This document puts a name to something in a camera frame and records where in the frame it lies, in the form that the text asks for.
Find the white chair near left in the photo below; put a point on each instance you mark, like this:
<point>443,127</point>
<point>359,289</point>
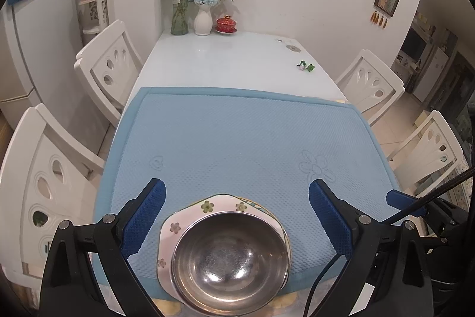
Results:
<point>46,177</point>

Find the white chair far left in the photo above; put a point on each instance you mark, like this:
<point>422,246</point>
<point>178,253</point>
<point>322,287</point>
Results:
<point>107,67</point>

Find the red lidded tea cup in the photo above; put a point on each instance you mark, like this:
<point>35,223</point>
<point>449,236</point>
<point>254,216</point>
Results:
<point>226,25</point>

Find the white carved shelf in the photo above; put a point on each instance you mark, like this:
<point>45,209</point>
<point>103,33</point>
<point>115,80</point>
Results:
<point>93,16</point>

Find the lower small framed picture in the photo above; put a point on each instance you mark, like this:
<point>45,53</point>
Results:
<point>387,6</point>

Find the white refrigerator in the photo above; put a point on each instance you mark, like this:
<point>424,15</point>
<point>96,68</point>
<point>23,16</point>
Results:
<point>40,40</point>

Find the large hexagonal floral plate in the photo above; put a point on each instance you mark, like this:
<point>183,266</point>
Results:
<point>175,226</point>

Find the white chair near right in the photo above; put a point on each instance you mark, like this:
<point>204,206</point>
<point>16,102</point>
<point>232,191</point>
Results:
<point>436,153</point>

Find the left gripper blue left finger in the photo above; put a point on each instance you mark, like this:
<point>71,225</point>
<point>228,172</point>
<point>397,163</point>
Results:
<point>117,237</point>

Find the green wrapped candy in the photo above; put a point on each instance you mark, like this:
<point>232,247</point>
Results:
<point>304,66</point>

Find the white ceramic vase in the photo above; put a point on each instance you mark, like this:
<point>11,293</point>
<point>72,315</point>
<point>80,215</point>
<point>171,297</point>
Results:
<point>203,22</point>

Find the red steel bowl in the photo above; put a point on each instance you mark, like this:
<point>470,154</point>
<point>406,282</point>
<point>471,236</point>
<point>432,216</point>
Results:
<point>229,264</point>

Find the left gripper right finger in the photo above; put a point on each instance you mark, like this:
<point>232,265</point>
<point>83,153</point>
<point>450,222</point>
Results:
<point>351,239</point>

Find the round table coaster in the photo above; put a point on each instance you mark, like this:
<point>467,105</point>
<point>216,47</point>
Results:
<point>293,48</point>

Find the white chair far right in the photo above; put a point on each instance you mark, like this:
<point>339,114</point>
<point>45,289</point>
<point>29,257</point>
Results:
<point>369,83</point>

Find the blue textured table mat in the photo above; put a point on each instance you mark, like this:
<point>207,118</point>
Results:
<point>261,146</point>

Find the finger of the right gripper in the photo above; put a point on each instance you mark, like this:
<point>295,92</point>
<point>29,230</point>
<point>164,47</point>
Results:
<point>401,201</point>

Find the white chair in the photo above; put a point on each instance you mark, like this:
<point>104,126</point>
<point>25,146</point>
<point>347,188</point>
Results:
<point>46,177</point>
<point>436,153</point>
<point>107,67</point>
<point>369,83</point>

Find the green glass vase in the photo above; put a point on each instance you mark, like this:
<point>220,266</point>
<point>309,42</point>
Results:
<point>179,24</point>

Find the orange hanging tassels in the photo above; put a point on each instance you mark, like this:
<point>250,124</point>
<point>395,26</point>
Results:
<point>379,19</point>

